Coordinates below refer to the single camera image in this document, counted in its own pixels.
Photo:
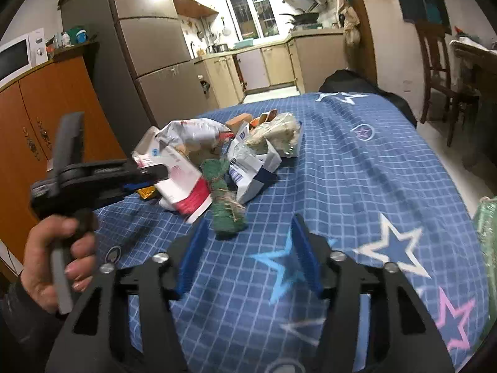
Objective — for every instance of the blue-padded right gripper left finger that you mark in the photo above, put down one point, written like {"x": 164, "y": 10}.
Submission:
{"x": 165, "y": 278}

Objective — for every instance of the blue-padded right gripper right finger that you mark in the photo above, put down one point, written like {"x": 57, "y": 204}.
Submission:
{"x": 333, "y": 276}

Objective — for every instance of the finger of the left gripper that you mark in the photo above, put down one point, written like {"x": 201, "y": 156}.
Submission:
{"x": 144, "y": 188}
{"x": 154, "y": 172}

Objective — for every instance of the white red medicine box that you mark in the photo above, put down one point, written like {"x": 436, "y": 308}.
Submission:
{"x": 184, "y": 190}

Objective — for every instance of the white plastic bag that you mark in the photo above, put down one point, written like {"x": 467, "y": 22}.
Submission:
{"x": 192, "y": 135}

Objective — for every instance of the green scouring cloth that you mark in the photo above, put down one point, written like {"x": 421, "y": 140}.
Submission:
{"x": 228, "y": 216}

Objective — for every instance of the white blue packet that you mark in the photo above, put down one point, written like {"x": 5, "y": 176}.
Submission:
{"x": 250, "y": 171}

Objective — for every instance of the clear bag with beige stuffing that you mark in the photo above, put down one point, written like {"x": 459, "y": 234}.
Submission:
{"x": 283, "y": 133}

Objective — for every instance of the orange brown cardboard box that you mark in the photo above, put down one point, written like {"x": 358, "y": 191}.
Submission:
{"x": 236, "y": 122}

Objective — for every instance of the orange white carton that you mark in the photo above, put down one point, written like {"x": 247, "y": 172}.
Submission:
{"x": 264, "y": 118}

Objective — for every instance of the green-lined trash bin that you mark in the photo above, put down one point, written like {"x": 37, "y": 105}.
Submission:
{"x": 485, "y": 224}

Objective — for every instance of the beige kitchen counter cabinets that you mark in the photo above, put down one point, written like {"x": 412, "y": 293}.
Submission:
{"x": 303, "y": 60}

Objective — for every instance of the kitchen window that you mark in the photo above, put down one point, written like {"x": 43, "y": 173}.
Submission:
{"x": 255, "y": 19}

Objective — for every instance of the person's left hand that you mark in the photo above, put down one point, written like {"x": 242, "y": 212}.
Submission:
{"x": 59, "y": 262}

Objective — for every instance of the orange wooden cabinet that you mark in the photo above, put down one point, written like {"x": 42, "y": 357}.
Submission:
{"x": 31, "y": 109}

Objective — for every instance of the grey refrigerator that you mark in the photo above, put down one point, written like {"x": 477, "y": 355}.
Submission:
{"x": 143, "y": 73}

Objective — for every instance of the white microwave oven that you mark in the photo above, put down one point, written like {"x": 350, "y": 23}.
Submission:
{"x": 22, "y": 54}

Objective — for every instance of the black bag on floor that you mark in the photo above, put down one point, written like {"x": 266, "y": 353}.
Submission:
{"x": 347, "y": 81}

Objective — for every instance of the black wok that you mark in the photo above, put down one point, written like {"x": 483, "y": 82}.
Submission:
{"x": 302, "y": 19}

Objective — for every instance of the dark wooden dining table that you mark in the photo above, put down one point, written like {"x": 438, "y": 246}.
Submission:
{"x": 478, "y": 71}

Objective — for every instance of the dark wooden chair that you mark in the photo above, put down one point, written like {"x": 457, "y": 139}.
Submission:
{"x": 438, "y": 77}

